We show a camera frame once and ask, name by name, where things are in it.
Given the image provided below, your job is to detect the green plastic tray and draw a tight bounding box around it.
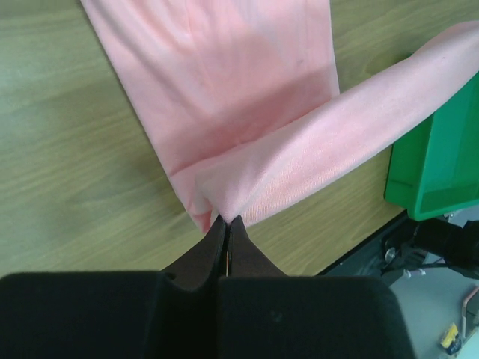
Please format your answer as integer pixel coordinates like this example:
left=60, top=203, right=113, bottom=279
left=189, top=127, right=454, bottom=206
left=384, top=76, right=478, bottom=221

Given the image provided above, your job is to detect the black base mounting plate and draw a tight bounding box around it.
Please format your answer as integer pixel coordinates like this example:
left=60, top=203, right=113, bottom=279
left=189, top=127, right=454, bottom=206
left=317, top=211, right=409, bottom=278

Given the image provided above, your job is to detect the salmon pink t-shirt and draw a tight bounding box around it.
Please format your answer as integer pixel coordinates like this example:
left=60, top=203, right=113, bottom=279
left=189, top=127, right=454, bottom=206
left=82, top=1, right=478, bottom=231

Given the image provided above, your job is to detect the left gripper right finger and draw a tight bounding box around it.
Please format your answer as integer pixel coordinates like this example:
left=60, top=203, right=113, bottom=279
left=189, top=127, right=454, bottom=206
left=216, top=216, right=415, bottom=359

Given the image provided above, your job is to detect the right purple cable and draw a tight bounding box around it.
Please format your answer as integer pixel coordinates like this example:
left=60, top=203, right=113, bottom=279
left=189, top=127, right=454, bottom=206
left=460, top=286, right=479, bottom=337

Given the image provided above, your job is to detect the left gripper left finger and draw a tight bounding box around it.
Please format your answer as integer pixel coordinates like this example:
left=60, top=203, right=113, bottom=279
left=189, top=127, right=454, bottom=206
left=1, top=219, right=227, bottom=358

